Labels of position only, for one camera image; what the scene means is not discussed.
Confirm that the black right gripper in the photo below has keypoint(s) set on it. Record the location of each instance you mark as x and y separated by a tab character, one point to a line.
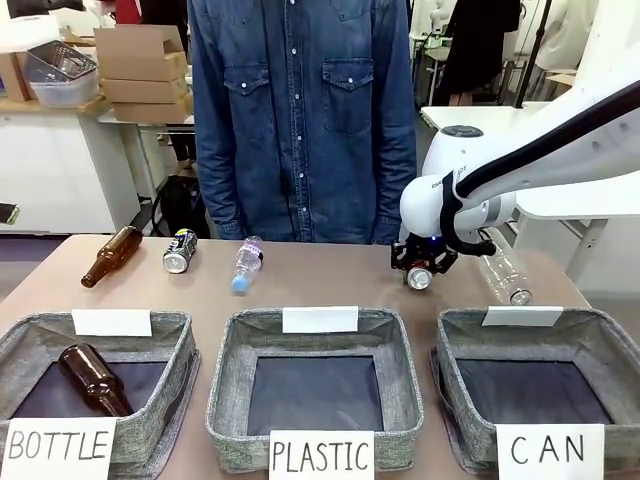
424	248

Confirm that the silver drink can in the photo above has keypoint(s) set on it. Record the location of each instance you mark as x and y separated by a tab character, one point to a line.
419	278

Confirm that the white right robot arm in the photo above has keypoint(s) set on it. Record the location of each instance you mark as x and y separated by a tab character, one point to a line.
560	150

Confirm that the grey fabric basket can label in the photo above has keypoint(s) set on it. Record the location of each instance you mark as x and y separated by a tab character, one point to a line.
450	370

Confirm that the black yellow drink can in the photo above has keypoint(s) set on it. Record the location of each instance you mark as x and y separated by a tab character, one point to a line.
180	252

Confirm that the grey fabric basket plastic label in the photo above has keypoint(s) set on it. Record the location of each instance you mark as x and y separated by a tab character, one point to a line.
235	380

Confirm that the white paper sign CAN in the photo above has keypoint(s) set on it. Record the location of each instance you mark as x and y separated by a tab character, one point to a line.
547	447

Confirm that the grey fabric basket bottle label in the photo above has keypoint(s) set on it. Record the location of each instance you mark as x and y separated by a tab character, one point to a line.
165	400

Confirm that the white desk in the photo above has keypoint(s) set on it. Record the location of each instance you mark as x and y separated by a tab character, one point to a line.
60	165

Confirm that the clear plastic bottle without cap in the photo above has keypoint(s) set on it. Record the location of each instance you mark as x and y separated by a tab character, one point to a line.
502	272

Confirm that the brown glass bottle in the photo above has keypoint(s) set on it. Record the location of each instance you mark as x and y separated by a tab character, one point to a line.
92	372
112	255

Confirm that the blank white card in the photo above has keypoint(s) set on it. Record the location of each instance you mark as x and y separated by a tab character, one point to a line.
112	322
522	316
320	320

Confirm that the clear plastic container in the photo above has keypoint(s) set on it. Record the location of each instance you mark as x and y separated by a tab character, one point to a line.
62	75

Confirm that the black backpack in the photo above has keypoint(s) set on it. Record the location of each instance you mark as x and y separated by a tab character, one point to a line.
180	205

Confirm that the flat cardboard box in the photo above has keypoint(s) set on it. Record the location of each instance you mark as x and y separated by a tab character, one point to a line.
145	90
150	111

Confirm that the clear plastic bottle blue cap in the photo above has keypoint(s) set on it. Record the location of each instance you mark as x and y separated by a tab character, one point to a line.
247	265

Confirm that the person in denim shirt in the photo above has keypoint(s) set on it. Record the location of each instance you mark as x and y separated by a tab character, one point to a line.
305	125

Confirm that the white foam block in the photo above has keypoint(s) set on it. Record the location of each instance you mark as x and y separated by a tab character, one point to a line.
27	32

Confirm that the white side table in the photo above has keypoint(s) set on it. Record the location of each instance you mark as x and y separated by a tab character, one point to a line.
550	112

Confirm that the open cardboard box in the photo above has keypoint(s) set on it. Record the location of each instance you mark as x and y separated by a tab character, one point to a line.
140	50

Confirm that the white paper sign PLASTIC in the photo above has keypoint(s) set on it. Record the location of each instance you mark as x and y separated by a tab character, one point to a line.
322	455

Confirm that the person in black coat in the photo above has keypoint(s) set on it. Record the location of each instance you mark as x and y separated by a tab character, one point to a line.
482	45

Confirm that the white paper sign BOTTLE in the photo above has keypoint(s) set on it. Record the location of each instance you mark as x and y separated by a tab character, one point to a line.
57	447

